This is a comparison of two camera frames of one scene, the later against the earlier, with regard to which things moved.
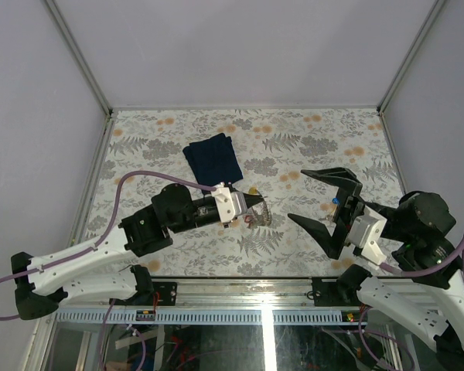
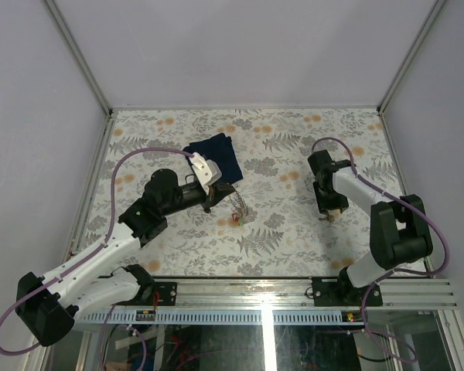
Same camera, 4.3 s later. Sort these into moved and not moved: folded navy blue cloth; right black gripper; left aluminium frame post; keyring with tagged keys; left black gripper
Moved: keyring with tagged keys; right black gripper; left black gripper
Not moved: left aluminium frame post; folded navy blue cloth
